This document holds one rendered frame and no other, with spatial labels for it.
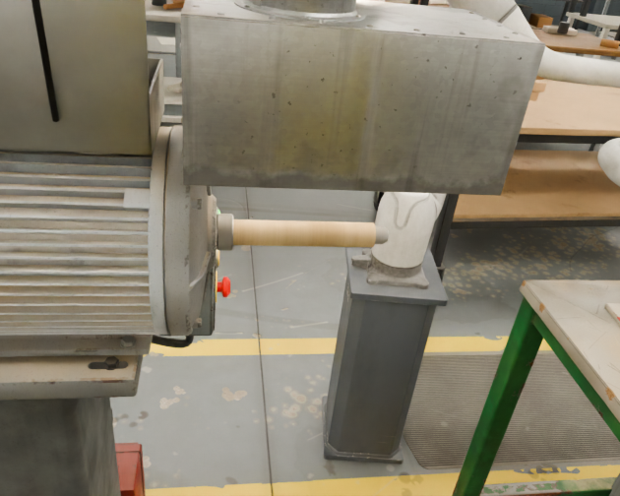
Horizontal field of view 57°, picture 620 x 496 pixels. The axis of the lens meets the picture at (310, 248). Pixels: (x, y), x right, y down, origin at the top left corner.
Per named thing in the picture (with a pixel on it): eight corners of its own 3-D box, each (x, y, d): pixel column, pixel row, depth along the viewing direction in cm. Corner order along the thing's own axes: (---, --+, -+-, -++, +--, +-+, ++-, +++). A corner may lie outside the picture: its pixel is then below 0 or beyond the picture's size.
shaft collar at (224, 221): (217, 231, 67) (217, 206, 70) (216, 258, 71) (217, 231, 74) (233, 232, 68) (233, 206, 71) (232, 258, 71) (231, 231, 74)
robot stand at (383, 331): (321, 399, 218) (345, 242, 182) (393, 403, 219) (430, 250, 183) (323, 459, 194) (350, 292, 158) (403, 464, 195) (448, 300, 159)
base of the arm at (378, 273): (348, 250, 178) (351, 234, 175) (418, 256, 179) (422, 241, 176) (352, 283, 162) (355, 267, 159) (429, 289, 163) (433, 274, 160)
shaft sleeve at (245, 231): (233, 232, 69) (232, 214, 71) (232, 250, 71) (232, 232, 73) (377, 234, 72) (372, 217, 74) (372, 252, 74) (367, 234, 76)
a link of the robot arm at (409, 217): (363, 259, 163) (375, 190, 152) (379, 231, 178) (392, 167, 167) (418, 275, 159) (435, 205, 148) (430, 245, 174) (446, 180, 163)
